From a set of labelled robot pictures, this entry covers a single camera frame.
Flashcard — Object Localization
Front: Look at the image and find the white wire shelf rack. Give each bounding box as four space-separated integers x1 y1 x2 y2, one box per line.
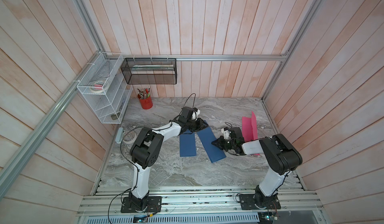
77 52 133 124

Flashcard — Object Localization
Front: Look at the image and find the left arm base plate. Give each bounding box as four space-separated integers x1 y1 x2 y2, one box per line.
121 196 162 214

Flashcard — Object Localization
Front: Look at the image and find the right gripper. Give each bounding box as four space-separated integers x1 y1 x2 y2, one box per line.
211 136 236 152

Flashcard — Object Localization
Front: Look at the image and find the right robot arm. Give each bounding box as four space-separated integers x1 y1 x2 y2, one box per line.
212 127 303 209

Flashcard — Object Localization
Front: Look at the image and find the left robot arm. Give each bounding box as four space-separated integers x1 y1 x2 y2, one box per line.
129 107 209 204

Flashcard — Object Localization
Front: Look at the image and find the tape roll in rack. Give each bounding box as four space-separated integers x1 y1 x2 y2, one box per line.
89 79 110 94

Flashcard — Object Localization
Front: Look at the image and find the blue paper sheet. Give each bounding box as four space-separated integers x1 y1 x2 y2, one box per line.
197 127 227 163
180 131 197 157

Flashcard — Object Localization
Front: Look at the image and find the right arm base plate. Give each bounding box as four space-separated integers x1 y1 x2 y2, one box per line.
237 193 281 210

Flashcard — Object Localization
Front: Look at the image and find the tape roll on table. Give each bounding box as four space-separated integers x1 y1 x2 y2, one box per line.
122 131 137 145

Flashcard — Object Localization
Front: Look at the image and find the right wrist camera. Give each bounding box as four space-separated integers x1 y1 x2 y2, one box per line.
221 127 231 140

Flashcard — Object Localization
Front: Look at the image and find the black mesh wall basket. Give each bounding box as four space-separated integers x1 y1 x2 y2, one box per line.
121 58 178 85

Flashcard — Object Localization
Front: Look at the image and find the pink rectangular paper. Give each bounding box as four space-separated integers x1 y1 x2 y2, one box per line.
242 111 263 156

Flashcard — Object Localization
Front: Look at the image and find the aluminium frame rail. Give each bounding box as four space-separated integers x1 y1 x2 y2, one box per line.
77 187 324 216

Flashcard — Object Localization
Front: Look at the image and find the red pen cup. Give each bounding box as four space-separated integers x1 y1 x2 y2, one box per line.
137 87 153 110

